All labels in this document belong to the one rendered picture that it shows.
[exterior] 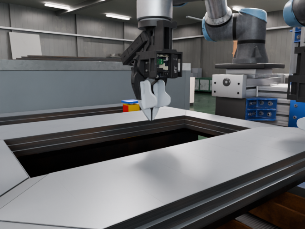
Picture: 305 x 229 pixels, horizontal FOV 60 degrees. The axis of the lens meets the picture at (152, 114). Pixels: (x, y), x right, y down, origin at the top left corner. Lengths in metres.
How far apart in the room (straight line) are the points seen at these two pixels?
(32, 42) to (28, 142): 10.89
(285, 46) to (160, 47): 11.80
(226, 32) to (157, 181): 0.95
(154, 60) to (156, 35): 0.05
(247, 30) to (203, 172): 0.89
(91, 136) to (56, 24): 11.54
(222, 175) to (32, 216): 0.26
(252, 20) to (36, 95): 0.93
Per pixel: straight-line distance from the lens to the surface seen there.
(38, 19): 11.95
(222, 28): 1.23
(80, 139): 0.73
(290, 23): 0.82
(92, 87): 1.23
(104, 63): 1.25
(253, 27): 1.23
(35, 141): 0.70
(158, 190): 0.36
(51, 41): 12.04
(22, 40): 11.43
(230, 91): 1.09
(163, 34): 0.54
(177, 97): 1.51
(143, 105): 0.58
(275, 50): 12.40
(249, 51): 1.21
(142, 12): 0.57
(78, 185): 0.39
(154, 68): 0.54
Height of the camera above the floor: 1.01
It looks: 10 degrees down
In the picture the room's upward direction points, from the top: straight up
